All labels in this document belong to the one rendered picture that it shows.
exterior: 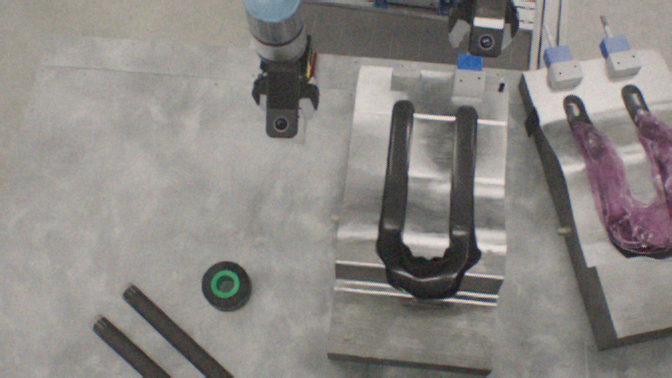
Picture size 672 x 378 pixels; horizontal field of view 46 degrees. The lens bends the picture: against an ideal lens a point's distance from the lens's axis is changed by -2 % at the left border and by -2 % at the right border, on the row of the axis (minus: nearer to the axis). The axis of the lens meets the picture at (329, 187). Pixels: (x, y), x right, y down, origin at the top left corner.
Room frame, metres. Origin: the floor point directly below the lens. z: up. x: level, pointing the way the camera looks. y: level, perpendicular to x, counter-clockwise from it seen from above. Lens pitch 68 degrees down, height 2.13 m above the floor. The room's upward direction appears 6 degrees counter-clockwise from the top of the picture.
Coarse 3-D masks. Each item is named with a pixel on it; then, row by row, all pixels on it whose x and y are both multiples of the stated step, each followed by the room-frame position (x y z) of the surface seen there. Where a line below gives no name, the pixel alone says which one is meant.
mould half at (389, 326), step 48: (384, 96) 0.66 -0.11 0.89; (432, 96) 0.65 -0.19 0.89; (384, 144) 0.57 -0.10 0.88; (432, 144) 0.56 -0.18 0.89; (480, 144) 0.55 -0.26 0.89; (432, 192) 0.47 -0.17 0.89; (480, 192) 0.47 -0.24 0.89; (432, 240) 0.38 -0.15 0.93; (480, 240) 0.37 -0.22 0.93; (336, 288) 0.34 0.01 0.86; (384, 288) 0.33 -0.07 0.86; (480, 288) 0.31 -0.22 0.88; (336, 336) 0.26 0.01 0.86; (384, 336) 0.25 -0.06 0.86; (432, 336) 0.24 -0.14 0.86; (480, 336) 0.24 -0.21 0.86
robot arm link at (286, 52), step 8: (248, 24) 0.64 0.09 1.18; (304, 24) 0.62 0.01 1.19; (304, 32) 0.61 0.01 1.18; (256, 40) 0.60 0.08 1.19; (296, 40) 0.60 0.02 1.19; (304, 40) 0.61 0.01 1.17; (256, 48) 0.61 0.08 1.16; (264, 48) 0.59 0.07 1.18; (272, 48) 0.59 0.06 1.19; (280, 48) 0.59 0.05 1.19; (288, 48) 0.59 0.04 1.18; (296, 48) 0.60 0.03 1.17; (264, 56) 0.60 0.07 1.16; (272, 56) 0.59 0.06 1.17; (280, 56) 0.59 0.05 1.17; (288, 56) 0.59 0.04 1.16
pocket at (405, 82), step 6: (396, 72) 0.71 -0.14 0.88; (396, 78) 0.71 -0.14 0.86; (402, 78) 0.70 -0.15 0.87; (408, 78) 0.70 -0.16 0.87; (414, 78) 0.70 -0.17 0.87; (420, 78) 0.70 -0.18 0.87; (390, 84) 0.69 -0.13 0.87; (396, 84) 0.69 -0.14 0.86; (402, 84) 0.69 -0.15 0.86; (408, 84) 0.69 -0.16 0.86; (414, 84) 0.69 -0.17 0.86; (420, 84) 0.68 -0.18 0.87; (390, 90) 0.68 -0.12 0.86; (396, 90) 0.68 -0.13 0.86; (402, 90) 0.68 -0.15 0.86; (408, 90) 0.68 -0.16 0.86; (414, 90) 0.68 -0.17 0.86
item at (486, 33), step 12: (480, 0) 0.64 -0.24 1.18; (492, 0) 0.64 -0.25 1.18; (504, 0) 0.64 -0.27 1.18; (480, 12) 0.63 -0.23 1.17; (492, 12) 0.63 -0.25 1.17; (504, 12) 0.62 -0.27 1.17; (480, 24) 0.61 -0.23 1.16; (492, 24) 0.61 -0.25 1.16; (504, 24) 0.61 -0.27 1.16; (480, 36) 0.60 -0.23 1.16; (492, 36) 0.59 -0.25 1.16; (468, 48) 0.59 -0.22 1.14; (480, 48) 0.58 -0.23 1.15; (492, 48) 0.58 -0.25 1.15
